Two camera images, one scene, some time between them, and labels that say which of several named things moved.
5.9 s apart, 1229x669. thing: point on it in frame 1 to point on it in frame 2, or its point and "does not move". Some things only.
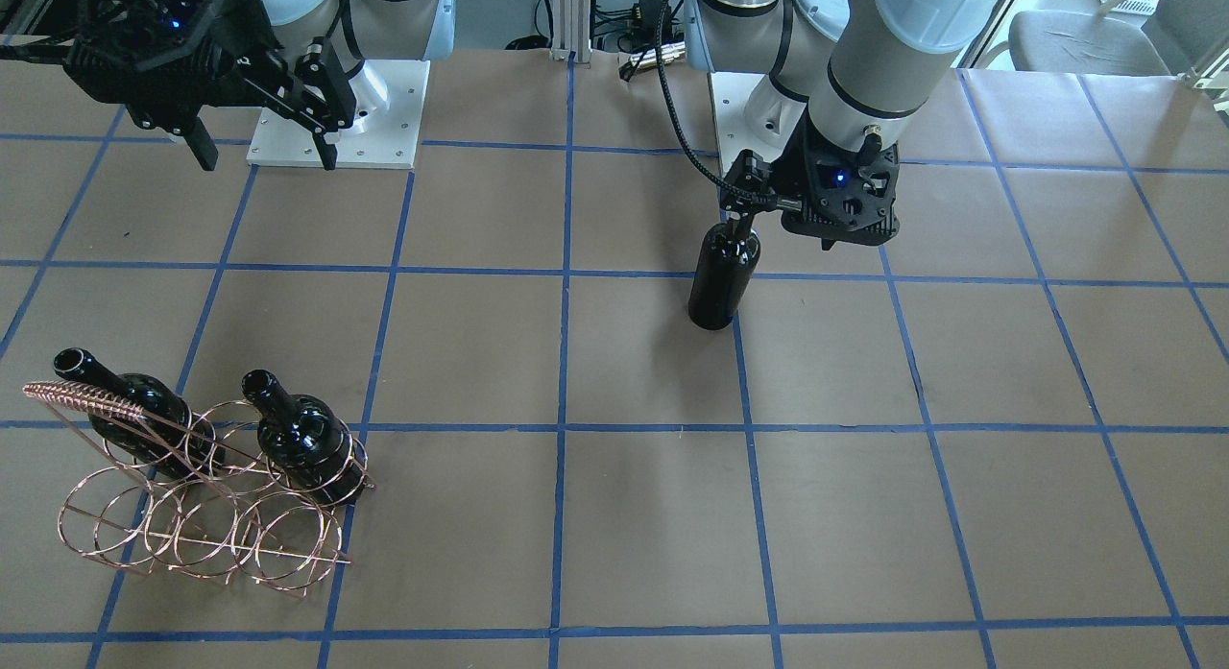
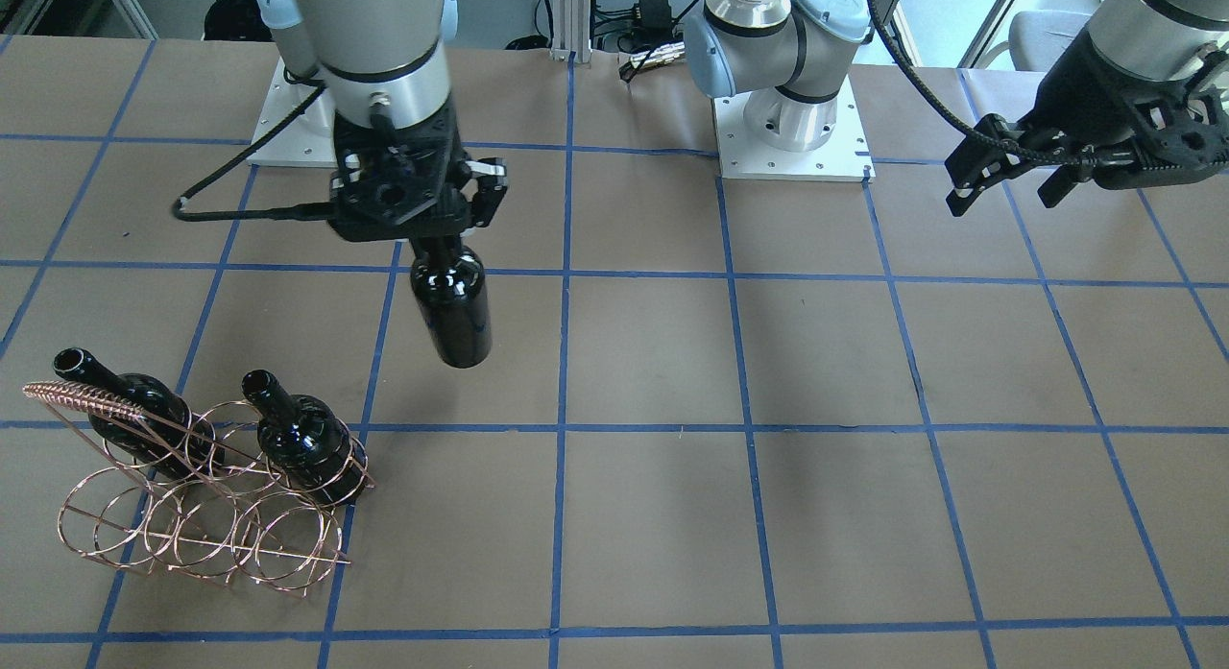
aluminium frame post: [571, 19] does not move
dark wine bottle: [723, 273] to [451, 295]
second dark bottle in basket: [306, 441] does not move
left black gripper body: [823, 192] to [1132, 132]
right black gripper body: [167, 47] to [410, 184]
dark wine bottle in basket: [169, 436] does not move
